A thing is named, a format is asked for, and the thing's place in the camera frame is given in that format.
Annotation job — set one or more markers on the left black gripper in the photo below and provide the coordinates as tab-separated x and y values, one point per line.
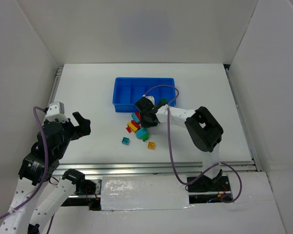
72	128

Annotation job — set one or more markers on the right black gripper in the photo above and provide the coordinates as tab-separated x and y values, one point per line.
148	116

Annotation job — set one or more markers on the teal long lego brick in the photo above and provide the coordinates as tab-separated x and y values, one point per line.
136	117

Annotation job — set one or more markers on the teal rounded lego brick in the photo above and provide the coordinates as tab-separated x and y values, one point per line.
142	131

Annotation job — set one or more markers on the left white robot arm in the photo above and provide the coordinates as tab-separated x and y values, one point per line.
25	216

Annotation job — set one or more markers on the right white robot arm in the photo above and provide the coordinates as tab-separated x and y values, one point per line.
204	131

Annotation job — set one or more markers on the red yellow lego cluster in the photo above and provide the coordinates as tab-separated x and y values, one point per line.
133	126

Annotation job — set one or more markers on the blue divided plastic bin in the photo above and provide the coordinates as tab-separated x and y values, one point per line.
127	91

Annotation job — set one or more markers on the small orange lego brick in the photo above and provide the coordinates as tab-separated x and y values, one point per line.
151	145

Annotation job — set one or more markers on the small teal lego brick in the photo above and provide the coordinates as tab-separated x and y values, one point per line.
125	141

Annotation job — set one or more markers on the white foil covered panel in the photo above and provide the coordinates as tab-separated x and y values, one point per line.
152	192

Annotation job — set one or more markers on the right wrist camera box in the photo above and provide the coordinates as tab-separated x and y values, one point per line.
151	98

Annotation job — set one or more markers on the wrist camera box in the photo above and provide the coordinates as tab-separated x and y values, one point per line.
55	112
151	98

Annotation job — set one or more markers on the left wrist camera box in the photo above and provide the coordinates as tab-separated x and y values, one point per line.
55	112

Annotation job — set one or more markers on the aluminium front rail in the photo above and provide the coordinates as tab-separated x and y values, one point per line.
144	168

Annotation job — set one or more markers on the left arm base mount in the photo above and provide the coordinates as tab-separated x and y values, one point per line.
88	195

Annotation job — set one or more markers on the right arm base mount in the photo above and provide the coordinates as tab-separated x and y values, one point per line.
202	192

